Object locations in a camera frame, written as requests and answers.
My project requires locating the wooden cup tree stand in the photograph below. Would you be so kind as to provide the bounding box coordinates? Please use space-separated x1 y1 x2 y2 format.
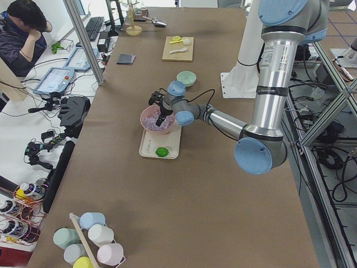
121 0 142 36

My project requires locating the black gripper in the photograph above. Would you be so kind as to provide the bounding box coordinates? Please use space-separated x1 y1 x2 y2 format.
155 100 172 127

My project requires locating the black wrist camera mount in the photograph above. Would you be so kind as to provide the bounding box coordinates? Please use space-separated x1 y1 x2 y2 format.
148 89 165 106

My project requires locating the pink bowl of ice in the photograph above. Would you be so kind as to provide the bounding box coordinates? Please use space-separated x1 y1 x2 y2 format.
140 105 176 135

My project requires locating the aluminium frame post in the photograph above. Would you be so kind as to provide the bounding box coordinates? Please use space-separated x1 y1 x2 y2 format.
63 0 104 85

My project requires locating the bamboo cutting board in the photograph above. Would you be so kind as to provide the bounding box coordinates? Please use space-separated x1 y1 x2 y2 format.
162 36 194 62

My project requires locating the green lime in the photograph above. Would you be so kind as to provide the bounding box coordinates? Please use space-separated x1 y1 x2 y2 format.
155 147 170 157

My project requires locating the pink plastic cup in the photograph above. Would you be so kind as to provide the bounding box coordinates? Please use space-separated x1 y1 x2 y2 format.
97 243 126 266

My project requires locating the beige rabbit tray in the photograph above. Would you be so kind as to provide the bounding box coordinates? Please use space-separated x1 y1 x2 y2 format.
138 124 181 159

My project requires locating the copper wire bottle basket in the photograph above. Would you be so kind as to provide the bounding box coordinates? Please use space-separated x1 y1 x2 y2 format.
1 183 47 246

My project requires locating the grey plastic cup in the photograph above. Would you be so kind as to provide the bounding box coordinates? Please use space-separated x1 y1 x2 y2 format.
64 243 87 265

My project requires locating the yellow plastic cup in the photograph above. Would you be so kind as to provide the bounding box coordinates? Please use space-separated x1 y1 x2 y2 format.
73 256 94 268

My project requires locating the grey folded cloth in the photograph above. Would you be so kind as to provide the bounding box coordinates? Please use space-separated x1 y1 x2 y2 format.
117 53 136 65

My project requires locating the teach pendant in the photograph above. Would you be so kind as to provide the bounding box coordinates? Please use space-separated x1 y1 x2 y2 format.
64 47 90 71
33 67 75 95

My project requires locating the lower teach pendant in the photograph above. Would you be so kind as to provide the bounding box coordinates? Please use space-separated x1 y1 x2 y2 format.
33 67 75 95

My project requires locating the steel ice scoop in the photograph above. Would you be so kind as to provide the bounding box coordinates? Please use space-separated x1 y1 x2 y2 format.
143 16 168 28

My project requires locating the seated person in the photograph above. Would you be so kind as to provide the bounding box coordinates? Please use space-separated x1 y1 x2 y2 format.
1 1 52 78

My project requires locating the upper teach pendant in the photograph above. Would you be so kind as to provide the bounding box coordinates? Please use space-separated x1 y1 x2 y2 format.
64 47 90 71

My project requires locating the black camera cable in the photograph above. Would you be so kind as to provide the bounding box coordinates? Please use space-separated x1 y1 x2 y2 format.
156 88 216 107

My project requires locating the white camera pedestal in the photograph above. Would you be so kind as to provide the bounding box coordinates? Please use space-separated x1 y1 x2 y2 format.
220 0 263 98

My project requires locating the yellow plastic knife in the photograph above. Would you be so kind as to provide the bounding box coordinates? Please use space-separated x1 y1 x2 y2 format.
169 39 183 44

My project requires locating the green plastic cup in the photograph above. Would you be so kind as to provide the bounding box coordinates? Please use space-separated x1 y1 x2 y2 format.
53 228 80 250

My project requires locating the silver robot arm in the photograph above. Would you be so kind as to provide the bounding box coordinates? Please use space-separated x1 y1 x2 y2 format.
156 1 330 175

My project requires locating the white ceramic spoon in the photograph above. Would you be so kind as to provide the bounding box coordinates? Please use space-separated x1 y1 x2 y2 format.
169 47 187 54

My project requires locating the blue plastic cup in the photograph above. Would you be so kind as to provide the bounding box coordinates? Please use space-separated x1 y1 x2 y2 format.
79 212 106 230

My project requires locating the white plastic cup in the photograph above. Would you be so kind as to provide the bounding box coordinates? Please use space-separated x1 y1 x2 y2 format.
88 224 114 247

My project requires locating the green ceramic bowl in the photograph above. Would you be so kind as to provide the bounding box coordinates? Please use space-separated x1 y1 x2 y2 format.
176 70 197 87

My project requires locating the black keyboard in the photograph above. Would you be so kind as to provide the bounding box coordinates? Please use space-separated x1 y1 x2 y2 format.
85 17 104 41

